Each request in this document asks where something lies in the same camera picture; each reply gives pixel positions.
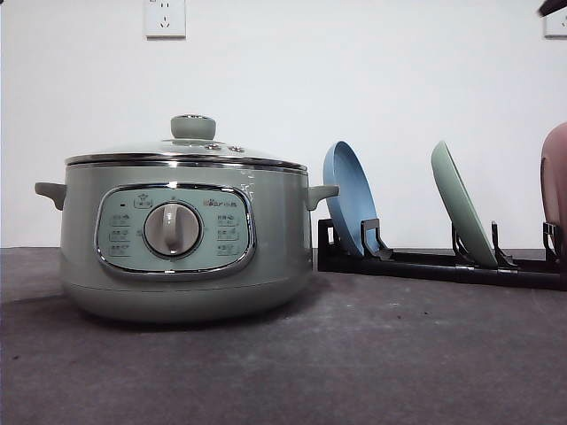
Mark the green electric steamer pot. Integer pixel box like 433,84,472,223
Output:
35,159,340,325

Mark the white wall socket left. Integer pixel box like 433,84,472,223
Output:
144,0,186,41

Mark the grey table cloth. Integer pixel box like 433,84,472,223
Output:
0,247,567,425

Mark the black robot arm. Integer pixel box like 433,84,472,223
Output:
539,0,567,17

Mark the glass steamer lid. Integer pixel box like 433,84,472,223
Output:
65,113,308,174

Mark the white wall socket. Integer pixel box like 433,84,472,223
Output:
539,6,567,43
144,0,186,41

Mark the green plate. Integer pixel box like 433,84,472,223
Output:
431,141,498,268

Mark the pink bowl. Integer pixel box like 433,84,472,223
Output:
540,122,567,261

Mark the blue plate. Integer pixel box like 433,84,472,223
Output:
322,141,379,254

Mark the white wall socket right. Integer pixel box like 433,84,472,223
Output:
539,6,567,43

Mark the black dish rack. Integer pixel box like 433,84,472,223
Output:
318,218,567,290

